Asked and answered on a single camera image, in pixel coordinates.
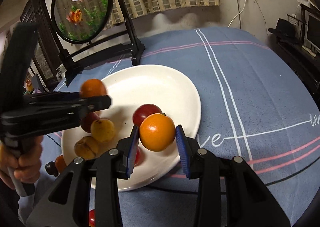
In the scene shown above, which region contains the orange mandarin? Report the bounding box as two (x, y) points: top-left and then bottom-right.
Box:
(80, 78), (107, 98)
(55, 155), (67, 174)
(139, 113), (176, 152)

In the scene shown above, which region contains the red plum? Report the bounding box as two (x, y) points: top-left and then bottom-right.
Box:
(132, 104), (162, 126)
(135, 147), (141, 166)
(80, 112), (100, 133)

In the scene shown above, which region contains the large yellow pear fruit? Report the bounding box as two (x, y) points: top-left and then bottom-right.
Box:
(91, 119), (116, 143)

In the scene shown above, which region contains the striped yellow pepino melon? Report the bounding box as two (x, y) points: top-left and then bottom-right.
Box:
(74, 136), (99, 160)

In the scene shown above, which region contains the left hand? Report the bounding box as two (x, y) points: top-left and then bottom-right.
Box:
(1, 136), (43, 190)

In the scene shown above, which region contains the dark framed painting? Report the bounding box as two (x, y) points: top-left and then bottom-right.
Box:
(20, 0), (62, 91)

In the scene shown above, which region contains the red cherry tomato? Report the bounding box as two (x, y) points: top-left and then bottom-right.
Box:
(89, 209), (95, 227)

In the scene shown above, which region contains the dark purple plum left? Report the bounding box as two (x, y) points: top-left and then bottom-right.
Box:
(45, 161), (59, 177)

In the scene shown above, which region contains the white round plate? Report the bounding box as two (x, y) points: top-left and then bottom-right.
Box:
(61, 64), (202, 192)

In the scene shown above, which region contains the round embroidery screen stand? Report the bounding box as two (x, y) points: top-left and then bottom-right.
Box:
(48, 0), (145, 85)

